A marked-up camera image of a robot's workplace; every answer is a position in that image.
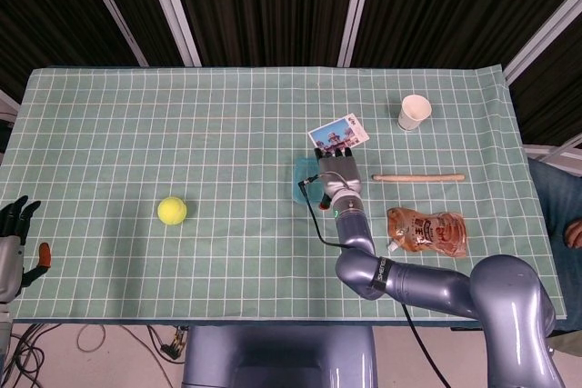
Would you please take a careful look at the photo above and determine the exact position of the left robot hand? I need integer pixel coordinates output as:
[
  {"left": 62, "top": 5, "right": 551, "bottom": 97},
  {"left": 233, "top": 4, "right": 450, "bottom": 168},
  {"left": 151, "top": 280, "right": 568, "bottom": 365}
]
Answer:
[{"left": 0, "top": 195, "right": 52, "bottom": 303}]

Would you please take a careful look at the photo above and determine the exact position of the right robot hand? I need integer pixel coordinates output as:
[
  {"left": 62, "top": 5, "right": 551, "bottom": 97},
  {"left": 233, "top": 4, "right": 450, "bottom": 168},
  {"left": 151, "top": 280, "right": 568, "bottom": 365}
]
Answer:
[{"left": 313, "top": 145, "right": 364, "bottom": 212}]

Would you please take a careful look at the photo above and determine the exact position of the teal plastic lid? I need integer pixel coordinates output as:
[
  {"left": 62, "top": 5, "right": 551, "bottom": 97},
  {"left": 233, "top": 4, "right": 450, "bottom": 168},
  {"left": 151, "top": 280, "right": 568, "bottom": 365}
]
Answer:
[{"left": 292, "top": 156, "right": 326, "bottom": 206}]

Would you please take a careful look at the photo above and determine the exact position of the bystander hand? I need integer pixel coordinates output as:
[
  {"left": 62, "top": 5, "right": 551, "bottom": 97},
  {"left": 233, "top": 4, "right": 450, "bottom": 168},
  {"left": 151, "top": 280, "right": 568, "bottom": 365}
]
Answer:
[{"left": 564, "top": 218, "right": 582, "bottom": 249}]

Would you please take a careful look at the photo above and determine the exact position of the photo postcard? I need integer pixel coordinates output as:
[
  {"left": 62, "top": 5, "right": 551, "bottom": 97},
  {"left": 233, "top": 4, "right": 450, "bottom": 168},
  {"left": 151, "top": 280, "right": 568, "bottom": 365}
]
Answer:
[{"left": 306, "top": 113, "right": 369, "bottom": 153}]

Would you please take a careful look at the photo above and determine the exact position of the wooden stick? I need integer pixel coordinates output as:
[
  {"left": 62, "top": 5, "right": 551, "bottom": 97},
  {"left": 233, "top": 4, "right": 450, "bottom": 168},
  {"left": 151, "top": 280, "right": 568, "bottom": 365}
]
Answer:
[{"left": 372, "top": 173, "right": 467, "bottom": 183}]

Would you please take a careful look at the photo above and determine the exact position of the white paper cup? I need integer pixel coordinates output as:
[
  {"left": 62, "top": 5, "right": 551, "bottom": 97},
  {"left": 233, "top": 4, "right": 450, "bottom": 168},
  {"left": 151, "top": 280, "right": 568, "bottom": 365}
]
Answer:
[{"left": 397, "top": 94, "right": 433, "bottom": 133}]

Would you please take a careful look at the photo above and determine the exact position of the brown sauce pouch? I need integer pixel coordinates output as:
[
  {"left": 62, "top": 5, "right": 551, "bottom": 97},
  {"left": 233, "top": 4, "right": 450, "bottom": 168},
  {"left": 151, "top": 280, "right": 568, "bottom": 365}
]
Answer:
[{"left": 386, "top": 206, "right": 468, "bottom": 259}]

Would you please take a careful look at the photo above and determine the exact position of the green checked tablecloth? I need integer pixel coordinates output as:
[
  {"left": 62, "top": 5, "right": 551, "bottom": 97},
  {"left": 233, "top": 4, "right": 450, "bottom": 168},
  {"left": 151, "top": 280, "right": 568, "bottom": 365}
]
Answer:
[{"left": 0, "top": 65, "right": 569, "bottom": 323}]

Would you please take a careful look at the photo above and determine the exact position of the yellow tennis ball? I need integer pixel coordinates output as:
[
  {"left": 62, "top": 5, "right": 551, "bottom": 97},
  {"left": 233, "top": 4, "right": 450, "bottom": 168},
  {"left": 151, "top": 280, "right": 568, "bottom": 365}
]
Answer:
[{"left": 157, "top": 195, "right": 188, "bottom": 225}]

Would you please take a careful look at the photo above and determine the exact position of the black and yellow plug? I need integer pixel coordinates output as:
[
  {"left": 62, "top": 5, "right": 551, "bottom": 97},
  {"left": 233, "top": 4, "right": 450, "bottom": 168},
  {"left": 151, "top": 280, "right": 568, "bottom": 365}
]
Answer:
[{"left": 161, "top": 324, "right": 188, "bottom": 360}]

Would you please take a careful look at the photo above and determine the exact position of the blue-grey robot torso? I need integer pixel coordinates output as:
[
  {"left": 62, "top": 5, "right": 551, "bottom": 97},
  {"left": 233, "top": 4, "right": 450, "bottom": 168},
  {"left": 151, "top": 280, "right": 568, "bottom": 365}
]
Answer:
[{"left": 181, "top": 324, "right": 378, "bottom": 388}]

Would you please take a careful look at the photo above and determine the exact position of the bystander leg in jeans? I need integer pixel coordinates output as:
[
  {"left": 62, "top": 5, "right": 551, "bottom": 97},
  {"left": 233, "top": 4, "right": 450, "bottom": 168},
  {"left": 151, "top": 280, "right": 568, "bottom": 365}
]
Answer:
[{"left": 527, "top": 158, "right": 582, "bottom": 334}]

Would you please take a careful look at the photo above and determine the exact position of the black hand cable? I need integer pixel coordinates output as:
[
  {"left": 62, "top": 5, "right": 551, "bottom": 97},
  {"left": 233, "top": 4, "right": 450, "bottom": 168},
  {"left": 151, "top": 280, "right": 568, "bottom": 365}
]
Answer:
[{"left": 297, "top": 174, "right": 437, "bottom": 388}]

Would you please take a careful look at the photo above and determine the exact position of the black floor cable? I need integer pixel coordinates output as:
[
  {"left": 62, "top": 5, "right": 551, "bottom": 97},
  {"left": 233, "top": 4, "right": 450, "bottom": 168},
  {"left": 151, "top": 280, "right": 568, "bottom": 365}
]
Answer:
[{"left": 0, "top": 322, "right": 51, "bottom": 388}]

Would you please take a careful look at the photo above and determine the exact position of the aluminium frame bar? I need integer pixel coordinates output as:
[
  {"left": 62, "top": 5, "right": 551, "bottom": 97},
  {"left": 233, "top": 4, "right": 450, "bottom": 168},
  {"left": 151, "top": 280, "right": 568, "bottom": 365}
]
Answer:
[
  {"left": 522, "top": 133, "right": 582, "bottom": 164},
  {"left": 0, "top": 87, "right": 22, "bottom": 125}
]

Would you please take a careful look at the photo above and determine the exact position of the aluminium frame post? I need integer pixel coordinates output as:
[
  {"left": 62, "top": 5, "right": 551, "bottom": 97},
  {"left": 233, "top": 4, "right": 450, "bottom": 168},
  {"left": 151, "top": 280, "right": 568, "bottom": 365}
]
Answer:
[
  {"left": 75, "top": 0, "right": 150, "bottom": 67},
  {"left": 139, "top": 0, "right": 203, "bottom": 67},
  {"left": 336, "top": 0, "right": 378, "bottom": 67},
  {"left": 503, "top": 0, "right": 582, "bottom": 85}
]

